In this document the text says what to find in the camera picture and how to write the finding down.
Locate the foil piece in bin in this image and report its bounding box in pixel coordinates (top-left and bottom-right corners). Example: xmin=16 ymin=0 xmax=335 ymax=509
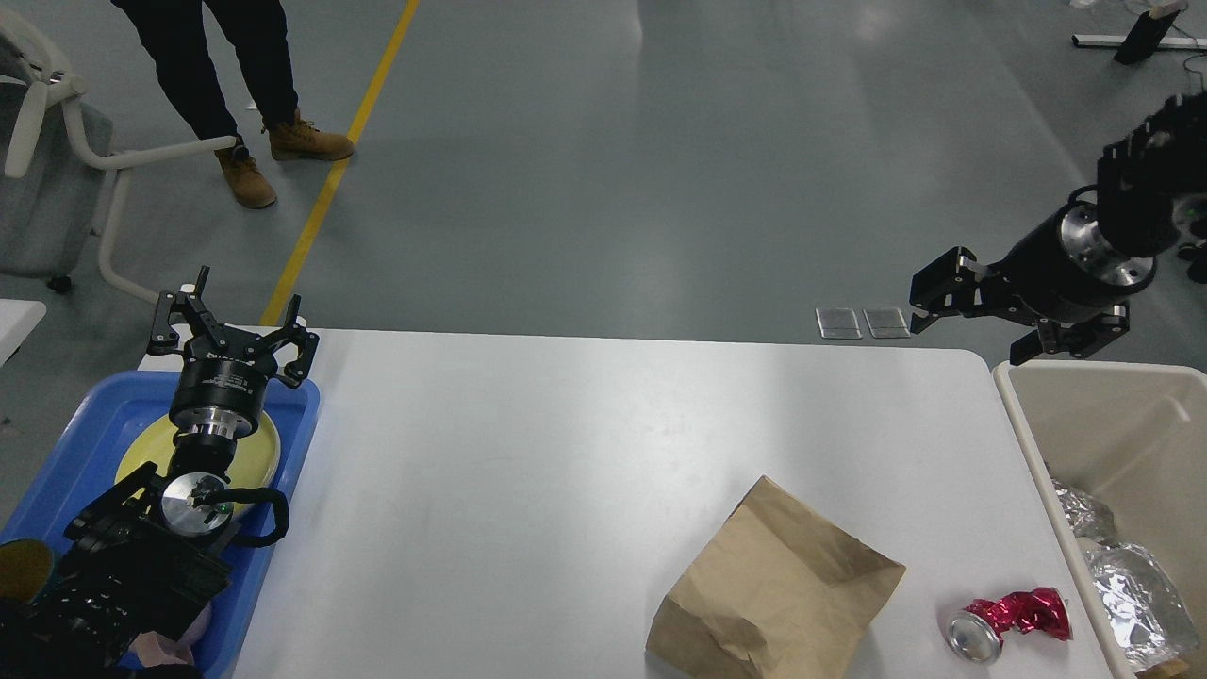
xmin=1050 ymin=476 xmax=1119 ymax=548

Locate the white stand with black bag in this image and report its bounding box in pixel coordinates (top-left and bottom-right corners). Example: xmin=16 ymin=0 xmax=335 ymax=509
xmin=1069 ymin=1 xmax=1206 ymax=65

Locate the dark green mug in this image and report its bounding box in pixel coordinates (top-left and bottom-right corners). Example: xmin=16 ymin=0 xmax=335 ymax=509
xmin=1 ymin=538 xmax=57 ymax=604

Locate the blue plastic tray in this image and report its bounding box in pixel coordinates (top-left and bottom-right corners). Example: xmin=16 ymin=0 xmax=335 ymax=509
xmin=0 ymin=371 xmax=322 ymax=679

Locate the aluminium foil tray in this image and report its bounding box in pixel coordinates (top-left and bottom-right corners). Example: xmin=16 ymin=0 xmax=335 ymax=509
xmin=1083 ymin=542 xmax=1201 ymax=673

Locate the brown paper bag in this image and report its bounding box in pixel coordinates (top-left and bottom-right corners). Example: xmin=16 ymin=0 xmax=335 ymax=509
xmin=646 ymin=476 xmax=906 ymax=678

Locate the grey office chair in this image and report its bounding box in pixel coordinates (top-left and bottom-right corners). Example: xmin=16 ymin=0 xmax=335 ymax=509
xmin=1 ymin=8 xmax=237 ymax=304

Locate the yellow plate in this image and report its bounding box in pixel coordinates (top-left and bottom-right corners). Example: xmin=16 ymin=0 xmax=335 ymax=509
xmin=113 ymin=414 xmax=281 ymax=488

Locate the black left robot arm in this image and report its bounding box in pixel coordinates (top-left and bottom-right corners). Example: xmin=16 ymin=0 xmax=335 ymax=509
xmin=2 ymin=267 xmax=320 ymax=678

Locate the pink mug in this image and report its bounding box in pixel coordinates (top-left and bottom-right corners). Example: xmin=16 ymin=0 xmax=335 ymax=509
xmin=130 ymin=604 xmax=212 ymax=668

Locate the person in black trousers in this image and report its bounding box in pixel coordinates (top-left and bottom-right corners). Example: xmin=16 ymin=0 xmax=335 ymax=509
xmin=111 ymin=0 xmax=356 ymax=210

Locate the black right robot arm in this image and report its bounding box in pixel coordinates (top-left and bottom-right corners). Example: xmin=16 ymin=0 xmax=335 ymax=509
xmin=908 ymin=94 xmax=1205 ymax=365

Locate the metal floor socket plate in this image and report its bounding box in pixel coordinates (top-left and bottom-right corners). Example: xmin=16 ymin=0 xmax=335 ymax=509
xmin=815 ymin=306 xmax=863 ymax=340
xmin=863 ymin=306 xmax=911 ymax=340

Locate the crushed red soda can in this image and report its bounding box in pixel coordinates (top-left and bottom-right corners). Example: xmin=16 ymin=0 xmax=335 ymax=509
xmin=941 ymin=589 xmax=1073 ymax=665

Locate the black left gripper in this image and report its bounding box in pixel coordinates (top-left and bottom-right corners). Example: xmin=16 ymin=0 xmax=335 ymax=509
xmin=146 ymin=265 xmax=320 ymax=439

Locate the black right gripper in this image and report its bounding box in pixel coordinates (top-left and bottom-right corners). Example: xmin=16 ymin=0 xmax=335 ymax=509
xmin=909 ymin=203 xmax=1158 ymax=365

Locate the beige plastic bin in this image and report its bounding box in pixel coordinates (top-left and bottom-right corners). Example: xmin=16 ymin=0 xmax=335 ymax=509
xmin=992 ymin=359 xmax=1206 ymax=678

